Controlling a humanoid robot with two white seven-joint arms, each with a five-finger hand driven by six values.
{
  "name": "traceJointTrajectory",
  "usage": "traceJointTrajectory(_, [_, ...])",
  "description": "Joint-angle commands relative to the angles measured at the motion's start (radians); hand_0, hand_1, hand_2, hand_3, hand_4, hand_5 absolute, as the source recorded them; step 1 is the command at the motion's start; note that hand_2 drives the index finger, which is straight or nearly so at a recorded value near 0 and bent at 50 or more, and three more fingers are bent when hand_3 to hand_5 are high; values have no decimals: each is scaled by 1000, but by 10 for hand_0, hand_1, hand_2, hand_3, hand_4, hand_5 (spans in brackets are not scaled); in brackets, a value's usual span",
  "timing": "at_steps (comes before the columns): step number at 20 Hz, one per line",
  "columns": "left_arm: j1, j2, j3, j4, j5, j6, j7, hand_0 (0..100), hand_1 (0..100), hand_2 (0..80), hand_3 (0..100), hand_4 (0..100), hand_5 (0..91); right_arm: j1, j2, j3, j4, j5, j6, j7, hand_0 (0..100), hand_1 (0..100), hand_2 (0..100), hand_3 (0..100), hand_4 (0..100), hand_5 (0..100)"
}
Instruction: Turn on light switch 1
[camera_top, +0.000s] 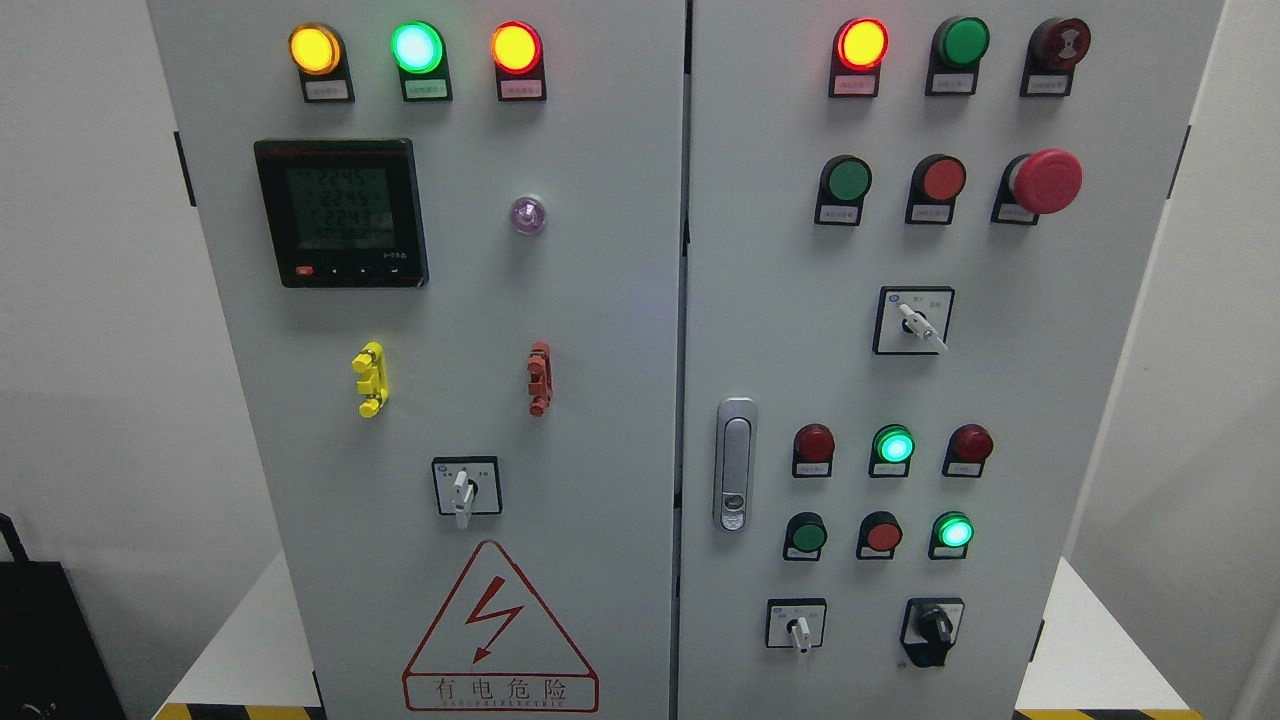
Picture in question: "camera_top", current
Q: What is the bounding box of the green indicator light top left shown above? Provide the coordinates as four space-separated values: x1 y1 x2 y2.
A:
389 20 452 102

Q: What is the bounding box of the red terminal clip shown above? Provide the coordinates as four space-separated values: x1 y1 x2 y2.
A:
526 341 554 418

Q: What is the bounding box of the yellow terminal clip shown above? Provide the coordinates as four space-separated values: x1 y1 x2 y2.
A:
351 341 390 419

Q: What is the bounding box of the white rotary switch upper right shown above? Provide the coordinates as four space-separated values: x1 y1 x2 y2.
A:
872 286 955 355

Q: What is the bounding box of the green push button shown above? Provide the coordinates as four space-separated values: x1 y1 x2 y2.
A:
782 511 829 562
814 154 873 227

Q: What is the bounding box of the grey cabinet door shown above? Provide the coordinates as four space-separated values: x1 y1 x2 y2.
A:
676 1 1222 719
148 1 686 719

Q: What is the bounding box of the dark red indicator left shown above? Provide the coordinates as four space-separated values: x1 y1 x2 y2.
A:
791 423 836 478

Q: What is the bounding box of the grey left cabinet door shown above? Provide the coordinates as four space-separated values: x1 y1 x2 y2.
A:
148 1 686 719

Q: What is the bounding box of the lit green button lower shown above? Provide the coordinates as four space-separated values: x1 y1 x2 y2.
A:
928 510 975 561

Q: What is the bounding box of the red push button upper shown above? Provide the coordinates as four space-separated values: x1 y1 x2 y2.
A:
904 154 966 225

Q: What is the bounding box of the red push button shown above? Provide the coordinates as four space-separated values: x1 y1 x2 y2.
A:
855 510 902 560
904 154 966 225

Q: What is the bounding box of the dark red buzzer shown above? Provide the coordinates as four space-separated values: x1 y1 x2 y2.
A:
1020 17 1091 97

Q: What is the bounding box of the dark red indicator right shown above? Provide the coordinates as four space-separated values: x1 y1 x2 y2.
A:
942 423 995 478

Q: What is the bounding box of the red push button lower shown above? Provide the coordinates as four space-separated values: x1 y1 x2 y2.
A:
855 510 902 560

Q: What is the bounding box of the lit red indicator right door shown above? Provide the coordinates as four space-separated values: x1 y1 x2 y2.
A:
828 17 890 99

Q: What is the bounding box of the grey right cabinet door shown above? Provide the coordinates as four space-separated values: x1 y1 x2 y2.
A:
676 1 1222 719

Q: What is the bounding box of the lit green indicator middle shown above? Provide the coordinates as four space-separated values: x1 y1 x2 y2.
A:
868 424 915 478

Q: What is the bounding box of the red-orange indicator light left door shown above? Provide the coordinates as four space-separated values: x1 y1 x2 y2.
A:
490 20 547 102

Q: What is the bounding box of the red emergency stop button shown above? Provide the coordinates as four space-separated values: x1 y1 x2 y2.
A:
989 149 1084 225

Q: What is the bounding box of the silver door handle lock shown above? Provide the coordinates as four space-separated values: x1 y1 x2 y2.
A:
712 397 758 532

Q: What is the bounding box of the white rotary switch lower right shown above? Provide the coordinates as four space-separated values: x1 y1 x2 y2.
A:
765 597 828 655

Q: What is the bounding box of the green push button upper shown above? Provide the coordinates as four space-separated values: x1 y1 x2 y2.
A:
814 154 873 227

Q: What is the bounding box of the white rotary switch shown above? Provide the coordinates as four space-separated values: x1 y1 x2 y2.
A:
872 286 955 355
765 597 828 655

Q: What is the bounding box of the black digital power meter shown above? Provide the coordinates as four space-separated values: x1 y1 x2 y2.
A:
253 138 430 288

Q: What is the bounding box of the dark red indicator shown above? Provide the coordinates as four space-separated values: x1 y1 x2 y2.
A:
942 423 995 478
791 423 836 478

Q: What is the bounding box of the green push button lower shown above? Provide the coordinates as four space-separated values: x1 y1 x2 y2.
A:
782 511 829 562

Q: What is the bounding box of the black rotary knob switch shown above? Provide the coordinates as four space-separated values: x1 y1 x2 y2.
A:
900 597 965 667

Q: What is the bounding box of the red electric warning sticker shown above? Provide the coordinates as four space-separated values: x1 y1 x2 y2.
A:
402 539 600 714

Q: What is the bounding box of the green indicator top right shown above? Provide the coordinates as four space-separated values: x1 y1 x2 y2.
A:
925 15 991 96

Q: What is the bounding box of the white rotary switch door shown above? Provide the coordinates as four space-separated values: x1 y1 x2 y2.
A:
431 455 503 530

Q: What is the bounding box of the clear white light bulb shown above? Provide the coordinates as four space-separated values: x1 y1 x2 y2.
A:
509 193 548 236

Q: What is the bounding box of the yellow indicator light top left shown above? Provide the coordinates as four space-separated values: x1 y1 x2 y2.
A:
288 22 355 102

